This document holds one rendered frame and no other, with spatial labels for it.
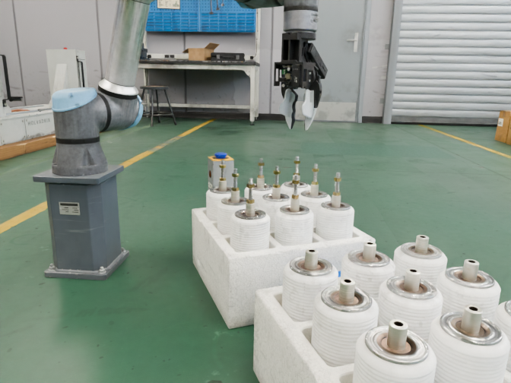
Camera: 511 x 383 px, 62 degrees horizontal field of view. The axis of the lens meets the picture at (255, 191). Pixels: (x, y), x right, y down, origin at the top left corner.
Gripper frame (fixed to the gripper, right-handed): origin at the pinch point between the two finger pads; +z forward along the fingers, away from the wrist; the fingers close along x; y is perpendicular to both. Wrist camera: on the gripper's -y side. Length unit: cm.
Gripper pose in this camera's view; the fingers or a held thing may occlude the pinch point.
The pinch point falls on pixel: (299, 123)
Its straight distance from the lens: 102.2
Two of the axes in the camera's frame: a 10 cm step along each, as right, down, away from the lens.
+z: -0.2, 9.7, 2.6
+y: -5.2, 2.1, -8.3
